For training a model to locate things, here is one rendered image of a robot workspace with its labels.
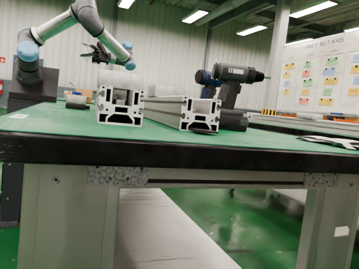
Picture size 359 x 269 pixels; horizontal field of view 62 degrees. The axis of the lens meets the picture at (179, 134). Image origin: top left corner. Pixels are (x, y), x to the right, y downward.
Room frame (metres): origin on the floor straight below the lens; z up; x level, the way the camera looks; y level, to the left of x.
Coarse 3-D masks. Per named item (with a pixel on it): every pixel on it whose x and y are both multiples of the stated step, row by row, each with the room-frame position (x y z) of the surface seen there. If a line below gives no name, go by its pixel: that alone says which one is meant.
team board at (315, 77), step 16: (352, 32) 3.52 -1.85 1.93; (288, 48) 4.48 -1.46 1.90; (304, 48) 4.19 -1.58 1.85; (320, 48) 3.93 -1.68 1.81; (336, 48) 3.70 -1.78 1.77; (352, 48) 3.49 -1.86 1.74; (288, 64) 4.44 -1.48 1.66; (304, 64) 4.15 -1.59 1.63; (320, 64) 3.89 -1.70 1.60; (336, 64) 3.66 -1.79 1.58; (352, 64) 3.46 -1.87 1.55; (288, 80) 4.39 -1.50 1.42; (304, 80) 4.10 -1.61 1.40; (320, 80) 3.85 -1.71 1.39; (336, 80) 3.63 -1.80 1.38; (352, 80) 3.43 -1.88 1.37; (288, 96) 4.35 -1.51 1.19; (304, 96) 4.07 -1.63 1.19; (320, 96) 3.82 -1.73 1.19; (336, 96) 3.59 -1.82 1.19; (352, 96) 3.40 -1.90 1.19; (288, 112) 4.21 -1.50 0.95; (304, 112) 4.02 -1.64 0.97; (320, 112) 3.77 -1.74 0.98; (336, 112) 3.56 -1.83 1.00; (352, 112) 3.37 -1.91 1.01
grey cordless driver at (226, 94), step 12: (216, 72) 0.97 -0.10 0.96; (228, 72) 0.97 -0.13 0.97; (240, 72) 0.98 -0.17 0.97; (252, 72) 0.98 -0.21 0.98; (228, 84) 0.99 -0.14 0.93; (228, 96) 0.99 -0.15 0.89; (216, 108) 0.99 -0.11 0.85; (228, 108) 0.99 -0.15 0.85; (216, 120) 0.96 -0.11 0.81; (228, 120) 0.97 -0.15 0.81; (240, 120) 0.97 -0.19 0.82
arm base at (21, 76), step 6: (18, 66) 1.79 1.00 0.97; (18, 72) 1.81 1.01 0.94; (24, 72) 1.79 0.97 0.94; (30, 72) 1.80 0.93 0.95; (36, 72) 1.83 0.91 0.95; (18, 78) 1.82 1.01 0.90; (24, 78) 1.81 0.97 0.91; (30, 78) 1.82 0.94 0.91; (36, 78) 1.86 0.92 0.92; (30, 84) 1.84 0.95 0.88
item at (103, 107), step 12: (108, 96) 0.73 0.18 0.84; (132, 96) 0.67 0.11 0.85; (144, 96) 0.68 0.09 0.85; (96, 108) 0.95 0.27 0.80; (108, 108) 0.66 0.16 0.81; (120, 108) 0.84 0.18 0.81; (132, 108) 0.67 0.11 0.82; (108, 120) 0.72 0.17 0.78; (120, 120) 0.77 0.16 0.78; (132, 120) 0.67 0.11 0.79
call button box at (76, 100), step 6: (66, 96) 1.23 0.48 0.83; (72, 96) 1.24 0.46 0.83; (78, 96) 1.24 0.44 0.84; (84, 96) 1.25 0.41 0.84; (66, 102) 1.23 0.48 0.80; (72, 102) 1.24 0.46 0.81; (78, 102) 1.24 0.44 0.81; (84, 102) 1.25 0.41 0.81; (72, 108) 1.24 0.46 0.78; (78, 108) 1.24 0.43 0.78; (84, 108) 1.25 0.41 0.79
